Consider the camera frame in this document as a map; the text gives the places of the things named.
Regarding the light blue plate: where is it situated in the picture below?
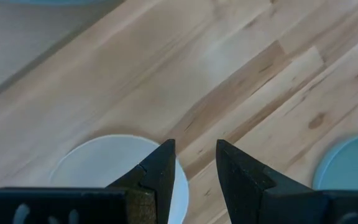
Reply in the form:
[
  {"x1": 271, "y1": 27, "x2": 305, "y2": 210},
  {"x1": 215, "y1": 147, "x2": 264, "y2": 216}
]
[{"x1": 311, "y1": 133, "x2": 358, "y2": 191}]

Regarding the white plate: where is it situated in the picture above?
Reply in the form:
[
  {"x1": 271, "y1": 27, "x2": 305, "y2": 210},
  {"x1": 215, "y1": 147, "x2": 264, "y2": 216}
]
[{"x1": 48, "y1": 134, "x2": 190, "y2": 224}]

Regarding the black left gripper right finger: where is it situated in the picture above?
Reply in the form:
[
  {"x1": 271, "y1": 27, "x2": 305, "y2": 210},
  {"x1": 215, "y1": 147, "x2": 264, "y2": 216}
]
[{"x1": 215, "y1": 139, "x2": 358, "y2": 224}]

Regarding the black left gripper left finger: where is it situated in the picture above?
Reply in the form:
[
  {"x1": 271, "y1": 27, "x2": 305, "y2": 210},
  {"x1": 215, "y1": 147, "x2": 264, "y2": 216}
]
[{"x1": 0, "y1": 139, "x2": 177, "y2": 224}]

